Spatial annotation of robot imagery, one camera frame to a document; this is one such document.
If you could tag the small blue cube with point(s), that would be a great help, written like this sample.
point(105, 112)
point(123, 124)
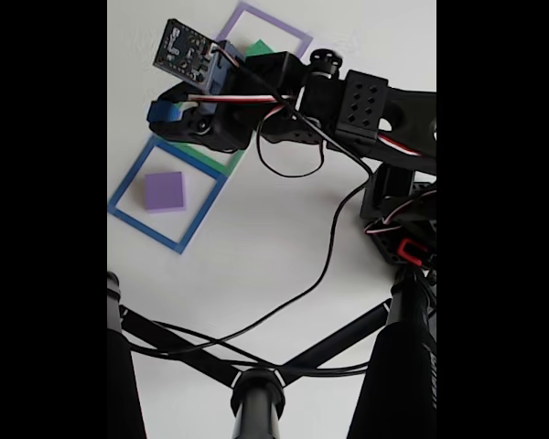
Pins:
point(162, 112)

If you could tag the green cube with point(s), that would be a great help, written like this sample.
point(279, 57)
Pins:
point(258, 48)

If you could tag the large purple block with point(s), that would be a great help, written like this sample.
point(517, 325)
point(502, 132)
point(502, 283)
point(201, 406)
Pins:
point(164, 192)

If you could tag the red clamp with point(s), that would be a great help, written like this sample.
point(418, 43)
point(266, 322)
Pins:
point(405, 249)

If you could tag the black tripod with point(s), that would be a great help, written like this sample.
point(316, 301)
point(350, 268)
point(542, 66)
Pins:
point(402, 366)

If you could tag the green square frame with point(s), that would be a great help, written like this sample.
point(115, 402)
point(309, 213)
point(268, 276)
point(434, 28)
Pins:
point(210, 157)

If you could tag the purple square frame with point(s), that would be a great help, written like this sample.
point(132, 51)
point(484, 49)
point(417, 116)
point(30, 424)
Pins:
point(297, 41)

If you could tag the blue square frame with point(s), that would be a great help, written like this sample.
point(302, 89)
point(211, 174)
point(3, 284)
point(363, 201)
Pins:
point(128, 201)

